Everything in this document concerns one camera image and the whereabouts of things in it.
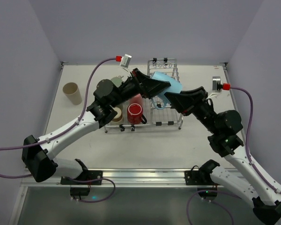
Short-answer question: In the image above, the right controller box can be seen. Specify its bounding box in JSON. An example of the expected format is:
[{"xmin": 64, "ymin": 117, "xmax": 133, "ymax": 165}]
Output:
[{"xmin": 197, "ymin": 187, "xmax": 217, "ymax": 201}]

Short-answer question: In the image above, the red mug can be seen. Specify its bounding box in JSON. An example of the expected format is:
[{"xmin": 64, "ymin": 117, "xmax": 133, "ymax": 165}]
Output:
[{"xmin": 127, "ymin": 103, "xmax": 148, "ymax": 125}]

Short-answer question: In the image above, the silver wire dish rack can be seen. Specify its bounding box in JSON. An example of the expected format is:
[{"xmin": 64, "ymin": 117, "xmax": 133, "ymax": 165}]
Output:
[{"xmin": 104, "ymin": 58, "xmax": 183, "ymax": 133}]

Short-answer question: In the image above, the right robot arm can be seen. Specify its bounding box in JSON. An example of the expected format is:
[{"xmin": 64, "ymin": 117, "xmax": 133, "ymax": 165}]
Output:
[{"xmin": 165, "ymin": 87, "xmax": 281, "ymax": 225}]

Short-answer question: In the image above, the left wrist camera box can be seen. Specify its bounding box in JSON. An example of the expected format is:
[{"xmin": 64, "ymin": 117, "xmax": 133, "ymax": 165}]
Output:
[{"xmin": 120, "ymin": 54, "xmax": 132, "ymax": 69}]

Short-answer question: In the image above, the tall beige cup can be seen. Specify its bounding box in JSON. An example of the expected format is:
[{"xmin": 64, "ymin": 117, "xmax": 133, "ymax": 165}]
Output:
[{"xmin": 62, "ymin": 82, "xmax": 82, "ymax": 105}]

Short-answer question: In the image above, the sage green mug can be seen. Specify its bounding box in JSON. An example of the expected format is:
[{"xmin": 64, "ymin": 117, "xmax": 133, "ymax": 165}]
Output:
[{"xmin": 111, "ymin": 76, "xmax": 124, "ymax": 87}]

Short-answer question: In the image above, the light blue mug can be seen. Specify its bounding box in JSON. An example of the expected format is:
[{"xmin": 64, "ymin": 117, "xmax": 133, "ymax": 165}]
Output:
[{"xmin": 151, "ymin": 71, "xmax": 182, "ymax": 110}]

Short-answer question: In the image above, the left controller box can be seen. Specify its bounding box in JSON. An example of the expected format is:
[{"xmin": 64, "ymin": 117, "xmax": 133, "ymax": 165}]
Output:
[{"xmin": 70, "ymin": 187, "xmax": 90, "ymax": 200}]

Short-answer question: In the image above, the aluminium mounting rail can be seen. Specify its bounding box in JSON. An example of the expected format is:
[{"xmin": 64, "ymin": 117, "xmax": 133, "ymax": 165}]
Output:
[{"xmin": 21, "ymin": 168, "xmax": 212, "ymax": 188}]

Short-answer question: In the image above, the controller box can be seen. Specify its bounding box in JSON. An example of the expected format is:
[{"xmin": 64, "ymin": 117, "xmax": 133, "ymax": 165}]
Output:
[
  {"xmin": 70, "ymin": 187, "xmax": 90, "ymax": 200},
  {"xmin": 197, "ymin": 187, "xmax": 217, "ymax": 201}
]

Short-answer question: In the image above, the pink cup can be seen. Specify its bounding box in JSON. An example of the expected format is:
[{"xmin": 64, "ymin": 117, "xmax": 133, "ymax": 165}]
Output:
[{"xmin": 129, "ymin": 94, "xmax": 143, "ymax": 106}]

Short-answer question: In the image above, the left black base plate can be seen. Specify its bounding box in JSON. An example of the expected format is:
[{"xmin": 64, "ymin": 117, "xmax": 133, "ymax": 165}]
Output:
[{"xmin": 60, "ymin": 170, "xmax": 103, "ymax": 185}]

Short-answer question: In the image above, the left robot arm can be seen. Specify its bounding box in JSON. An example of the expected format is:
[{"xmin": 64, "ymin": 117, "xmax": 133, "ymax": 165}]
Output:
[{"xmin": 22, "ymin": 68, "xmax": 171, "ymax": 182}]

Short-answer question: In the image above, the cream brown cup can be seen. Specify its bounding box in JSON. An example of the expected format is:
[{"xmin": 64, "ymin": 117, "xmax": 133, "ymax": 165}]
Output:
[{"xmin": 111, "ymin": 107, "xmax": 124, "ymax": 125}]

